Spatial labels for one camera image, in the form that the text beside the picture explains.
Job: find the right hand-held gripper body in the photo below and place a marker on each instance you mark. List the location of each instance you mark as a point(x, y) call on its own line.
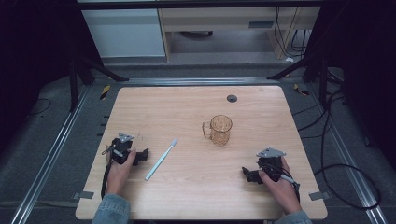
point(270, 163)

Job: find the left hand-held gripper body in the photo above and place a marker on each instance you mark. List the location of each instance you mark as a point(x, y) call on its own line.
point(120, 149)

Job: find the pale blue toothbrush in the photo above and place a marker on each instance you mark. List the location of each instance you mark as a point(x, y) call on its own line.
point(160, 161)

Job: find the amber glass mug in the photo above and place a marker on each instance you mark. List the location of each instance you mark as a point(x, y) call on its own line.
point(219, 133)

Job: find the person's left hand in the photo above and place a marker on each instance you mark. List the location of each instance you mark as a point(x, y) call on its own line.
point(118, 177)

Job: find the person's right hand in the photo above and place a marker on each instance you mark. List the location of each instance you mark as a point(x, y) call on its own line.
point(283, 193)

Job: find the grey tape strip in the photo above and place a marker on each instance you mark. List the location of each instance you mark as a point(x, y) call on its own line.
point(319, 196)
point(84, 195)

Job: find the yellow black hazard tape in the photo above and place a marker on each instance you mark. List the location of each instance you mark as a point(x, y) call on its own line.
point(301, 90)
point(105, 92)

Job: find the grey round table grommet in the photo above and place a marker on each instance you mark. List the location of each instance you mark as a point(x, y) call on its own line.
point(232, 98)

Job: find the black metal stand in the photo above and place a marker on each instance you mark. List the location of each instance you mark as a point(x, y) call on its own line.
point(73, 87)
point(323, 81)

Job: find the small white object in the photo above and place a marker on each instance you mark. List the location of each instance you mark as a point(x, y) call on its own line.
point(289, 59)

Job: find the white cabinet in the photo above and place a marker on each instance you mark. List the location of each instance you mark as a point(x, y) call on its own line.
point(124, 34)

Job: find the aluminium floor rail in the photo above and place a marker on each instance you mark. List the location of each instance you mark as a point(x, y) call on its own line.
point(46, 161)
point(348, 161)

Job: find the aluminium cross rail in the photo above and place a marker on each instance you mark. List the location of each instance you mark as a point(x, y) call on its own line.
point(199, 81)

